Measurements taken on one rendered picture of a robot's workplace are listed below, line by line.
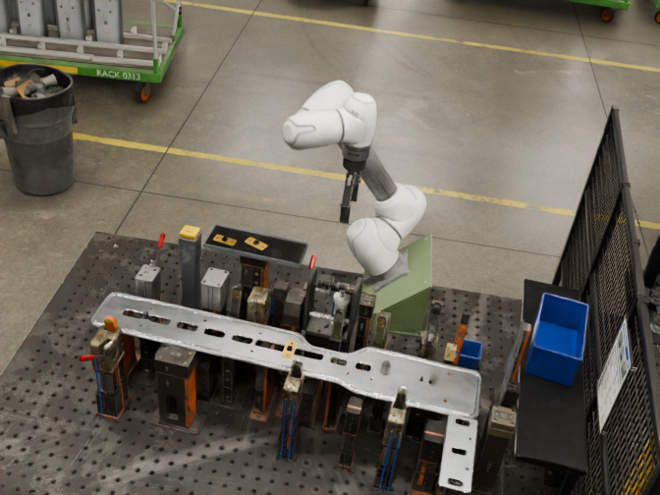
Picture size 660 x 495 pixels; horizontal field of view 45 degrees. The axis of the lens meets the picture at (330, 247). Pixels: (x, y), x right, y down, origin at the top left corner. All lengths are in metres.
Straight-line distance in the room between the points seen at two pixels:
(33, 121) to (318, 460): 2.98
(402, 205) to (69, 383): 1.47
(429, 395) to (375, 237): 0.82
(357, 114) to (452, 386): 0.98
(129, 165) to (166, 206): 0.57
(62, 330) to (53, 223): 1.87
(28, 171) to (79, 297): 1.94
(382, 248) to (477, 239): 1.99
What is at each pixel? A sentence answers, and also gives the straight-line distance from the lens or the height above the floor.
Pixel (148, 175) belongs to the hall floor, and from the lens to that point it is 5.52.
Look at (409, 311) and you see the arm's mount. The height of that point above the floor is 0.83.
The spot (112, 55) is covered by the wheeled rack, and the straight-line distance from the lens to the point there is 6.53.
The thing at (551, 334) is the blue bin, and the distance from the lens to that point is 3.01.
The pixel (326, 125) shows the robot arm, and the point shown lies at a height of 1.82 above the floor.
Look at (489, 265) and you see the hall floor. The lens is 4.99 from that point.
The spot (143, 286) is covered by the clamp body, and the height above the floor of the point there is 1.03.
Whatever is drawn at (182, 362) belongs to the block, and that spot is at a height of 1.03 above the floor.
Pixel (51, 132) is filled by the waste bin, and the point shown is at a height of 0.47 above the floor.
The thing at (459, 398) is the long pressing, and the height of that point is 1.00.
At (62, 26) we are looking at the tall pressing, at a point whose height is 0.41.
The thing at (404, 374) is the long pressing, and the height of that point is 1.00.
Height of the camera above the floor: 2.95
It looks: 37 degrees down
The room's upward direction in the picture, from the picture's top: 6 degrees clockwise
